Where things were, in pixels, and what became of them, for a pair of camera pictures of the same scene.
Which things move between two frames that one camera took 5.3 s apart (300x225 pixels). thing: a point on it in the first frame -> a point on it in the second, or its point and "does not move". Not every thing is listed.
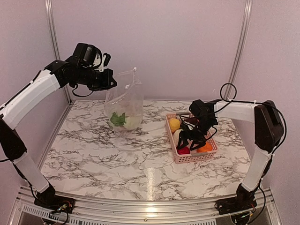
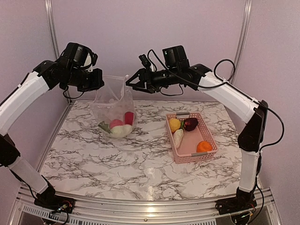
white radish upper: x=176 y=134 does not move
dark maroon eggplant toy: x=192 y=120 does not move
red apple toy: x=121 y=128 -> x=116 y=122
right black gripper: x=200 y=142 -> x=146 y=75
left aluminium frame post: x=49 y=11 does not move
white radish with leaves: x=131 y=123 -> x=118 y=128
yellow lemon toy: x=174 y=124 does not move
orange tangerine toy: x=207 y=147 does not move
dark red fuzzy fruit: x=184 y=150 -> x=129 y=118
